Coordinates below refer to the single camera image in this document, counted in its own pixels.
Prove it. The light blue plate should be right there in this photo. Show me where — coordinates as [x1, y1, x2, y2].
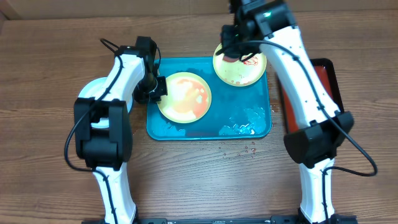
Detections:
[78, 77, 133, 129]

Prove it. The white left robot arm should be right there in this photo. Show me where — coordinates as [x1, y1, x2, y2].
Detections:
[66, 44, 167, 223]

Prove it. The orange green sponge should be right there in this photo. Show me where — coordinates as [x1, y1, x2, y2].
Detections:
[223, 55, 239, 63]

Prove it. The red black tray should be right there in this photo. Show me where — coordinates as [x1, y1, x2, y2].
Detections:
[277, 58, 345, 134]

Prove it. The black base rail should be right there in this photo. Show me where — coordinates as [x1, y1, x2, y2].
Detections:
[81, 214, 358, 224]

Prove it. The teal plastic tray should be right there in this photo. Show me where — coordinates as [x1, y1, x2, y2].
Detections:
[146, 57, 272, 141]

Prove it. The yellow plate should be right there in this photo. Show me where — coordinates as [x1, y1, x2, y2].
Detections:
[157, 72, 211, 124]
[213, 44, 267, 86]

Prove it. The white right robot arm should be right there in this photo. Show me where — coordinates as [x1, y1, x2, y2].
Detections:
[217, 1, 356, 223]

